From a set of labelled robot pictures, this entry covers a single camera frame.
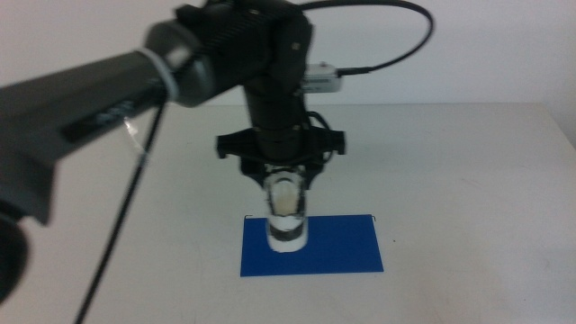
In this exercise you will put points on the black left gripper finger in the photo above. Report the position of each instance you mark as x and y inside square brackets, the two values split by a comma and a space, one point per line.
[252, 173]
[315, 173]

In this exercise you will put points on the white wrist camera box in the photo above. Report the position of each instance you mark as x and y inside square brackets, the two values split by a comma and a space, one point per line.
[323, 77]

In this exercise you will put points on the blue rectangular mat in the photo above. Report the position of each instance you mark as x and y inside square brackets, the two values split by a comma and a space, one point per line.
[346, 247]

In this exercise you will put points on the white shoe with black markings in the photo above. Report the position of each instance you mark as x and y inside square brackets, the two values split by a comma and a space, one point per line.
[288, 234]

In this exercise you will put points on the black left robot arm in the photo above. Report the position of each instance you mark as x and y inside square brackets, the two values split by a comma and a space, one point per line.
[67, 108]

